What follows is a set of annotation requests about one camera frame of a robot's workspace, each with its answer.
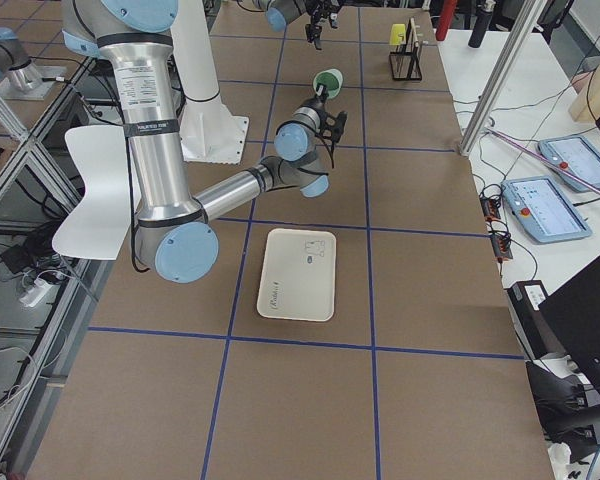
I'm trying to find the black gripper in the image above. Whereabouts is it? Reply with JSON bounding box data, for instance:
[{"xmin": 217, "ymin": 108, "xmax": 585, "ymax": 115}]
[
  {"xmin": 305, "ymin": 0, "xmax": 341, "ymax": 51},
  {"xmin": 299, "ymin": 84, "xmax": 336, "ymax": 125}
]

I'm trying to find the green plastic cup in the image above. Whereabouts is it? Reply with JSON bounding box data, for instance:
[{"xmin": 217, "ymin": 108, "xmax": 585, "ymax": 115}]
[{"xmin": 313, "ymin": 68, "xmax": 344, "ymax": 99}]

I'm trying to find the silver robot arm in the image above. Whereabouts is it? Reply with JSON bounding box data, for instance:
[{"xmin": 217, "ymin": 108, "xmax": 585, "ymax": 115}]
[
  {"xmin": 252, "ymin": 0, "xmax": 343, "ymax": 50},
  {"xmin": 62, "ymin": 1, "xmax": 347, "ymax": 283}
]

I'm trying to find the yellow plastic cup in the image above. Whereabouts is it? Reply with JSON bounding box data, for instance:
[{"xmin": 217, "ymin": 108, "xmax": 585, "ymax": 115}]
[{"xmin": 389, "ymin": 23, "xmax": 407, "ymax": 47}]

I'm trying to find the beige rabbit tray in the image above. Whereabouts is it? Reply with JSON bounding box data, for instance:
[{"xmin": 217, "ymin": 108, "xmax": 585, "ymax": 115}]
[{"xmin": 256, "ymin": 228, "xmax": 336, "ymax": 322}]

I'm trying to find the red bottle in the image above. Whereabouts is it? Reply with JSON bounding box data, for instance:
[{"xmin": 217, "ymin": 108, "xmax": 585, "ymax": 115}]
[{"xmin": 435, "ymin": 0, "xmax": 457, "ymax": 42}]

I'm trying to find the black bottle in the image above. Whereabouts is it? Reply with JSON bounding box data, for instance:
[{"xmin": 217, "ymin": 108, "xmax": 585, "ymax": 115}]
[{"xmin": 468, "ymin": 0, "xmax": 496, "ymax": 49}]

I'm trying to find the blue teach pendant near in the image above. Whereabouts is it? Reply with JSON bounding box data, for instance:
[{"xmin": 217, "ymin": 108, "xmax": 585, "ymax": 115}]
[{"xmin": 501, "ymin": 176, "xmax": 592, "ymax": 244}]

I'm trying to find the blue teach pendant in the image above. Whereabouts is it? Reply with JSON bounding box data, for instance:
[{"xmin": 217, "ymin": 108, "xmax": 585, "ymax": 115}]
[
  {"xmin": 501, "ymin": 176, "xmax": 592, "ymax": 244},
  {"xmin": 538, "ymin": 135, "xmax": 600, "ymax": 192}
]

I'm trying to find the blue teach pendant far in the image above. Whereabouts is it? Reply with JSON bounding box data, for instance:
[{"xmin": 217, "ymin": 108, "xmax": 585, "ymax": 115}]
[{"xmin": 538, "ymin": 135, "xmax": 600, "ymax": 192}]

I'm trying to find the white chair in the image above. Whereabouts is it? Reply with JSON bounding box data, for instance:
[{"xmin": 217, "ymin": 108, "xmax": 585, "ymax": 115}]
[{"xmin": 52, "ymin": 125, "xmax": 142, "ymax": 260}]

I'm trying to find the black laptop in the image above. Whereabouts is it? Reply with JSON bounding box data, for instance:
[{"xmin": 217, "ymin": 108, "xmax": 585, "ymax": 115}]
[{"xmin": 539, "ymin": 255, "xmax": 600, "ymax": 393}]

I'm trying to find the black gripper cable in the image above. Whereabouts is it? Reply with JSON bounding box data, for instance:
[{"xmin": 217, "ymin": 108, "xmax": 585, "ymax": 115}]
[{"xmin": 309, "ymin": 110, "xmax": 349, "ymax": 171}]

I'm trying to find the black wire cup rack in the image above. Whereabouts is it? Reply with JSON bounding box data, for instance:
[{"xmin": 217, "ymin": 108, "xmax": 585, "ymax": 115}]
[{"xmin": 389, "ymin": 18, "xmax": 423, "ymax": 81}]

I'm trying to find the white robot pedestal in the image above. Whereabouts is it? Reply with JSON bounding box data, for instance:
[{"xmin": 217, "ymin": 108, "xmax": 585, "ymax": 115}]
[{"xmin": 171, "ymin": 0, "xmax": 249, "ymax": 164}]

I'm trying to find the aluminium frame post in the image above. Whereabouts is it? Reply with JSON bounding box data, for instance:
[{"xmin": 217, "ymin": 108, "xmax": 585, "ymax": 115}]
[{"xmin": 459, "ymin": 0, "xmax": 547, "ymax": 156}]

